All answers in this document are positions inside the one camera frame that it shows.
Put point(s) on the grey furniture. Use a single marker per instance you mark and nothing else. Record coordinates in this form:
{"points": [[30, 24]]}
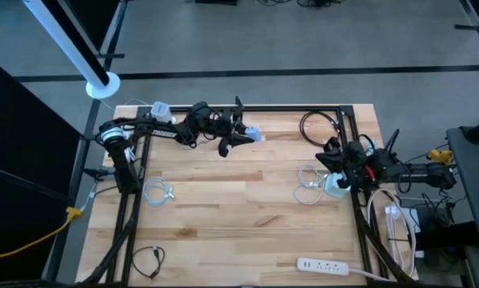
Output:
{"points": [[477, 180]]}

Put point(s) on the black floor stand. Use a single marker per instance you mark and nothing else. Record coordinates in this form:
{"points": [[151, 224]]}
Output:
{"points": [[469, 27]]}

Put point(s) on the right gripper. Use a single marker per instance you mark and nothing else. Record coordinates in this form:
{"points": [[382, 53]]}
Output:
{"points": [[355, 162]]}

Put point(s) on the black floor box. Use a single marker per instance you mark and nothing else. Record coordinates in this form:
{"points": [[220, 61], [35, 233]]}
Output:
{"points": [[443, 236]]}

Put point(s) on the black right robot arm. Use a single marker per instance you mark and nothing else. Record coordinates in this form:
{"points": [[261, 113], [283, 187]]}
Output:
{"points": [[423, 173]]}

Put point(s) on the white plug adapter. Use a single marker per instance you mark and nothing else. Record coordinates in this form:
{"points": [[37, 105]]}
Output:
{"points": [[393, 210]]}

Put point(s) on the yellow plug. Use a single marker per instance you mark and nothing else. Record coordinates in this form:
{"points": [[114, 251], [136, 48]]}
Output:
{"points": [[441, 156]]}

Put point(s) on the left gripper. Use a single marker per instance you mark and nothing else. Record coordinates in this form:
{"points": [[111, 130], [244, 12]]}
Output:
{"points": [[221, 124]]}

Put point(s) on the small black bracket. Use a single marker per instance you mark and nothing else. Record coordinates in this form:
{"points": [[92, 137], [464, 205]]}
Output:
{"points": [[239, 102]]}

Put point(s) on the large black side panel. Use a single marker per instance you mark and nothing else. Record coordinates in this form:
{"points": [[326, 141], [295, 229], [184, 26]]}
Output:
{"points": [[19, 160]]}

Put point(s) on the mint cube power strip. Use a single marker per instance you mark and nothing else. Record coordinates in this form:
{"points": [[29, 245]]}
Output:
{"points": [[332, 190]]}

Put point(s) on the black aluminium table frame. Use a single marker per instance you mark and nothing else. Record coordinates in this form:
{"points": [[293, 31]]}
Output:
{"points": [[287, 108]]}

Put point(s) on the black clamp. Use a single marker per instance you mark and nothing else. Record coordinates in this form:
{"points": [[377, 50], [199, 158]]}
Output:
{"points": [[99, 173]]}

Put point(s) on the white pole with round base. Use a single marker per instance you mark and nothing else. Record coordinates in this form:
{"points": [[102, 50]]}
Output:
{"points": [[65, 42]]}

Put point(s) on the black floor object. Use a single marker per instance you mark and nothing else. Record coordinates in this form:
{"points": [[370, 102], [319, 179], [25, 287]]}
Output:
{"points": [[215, 2]]}

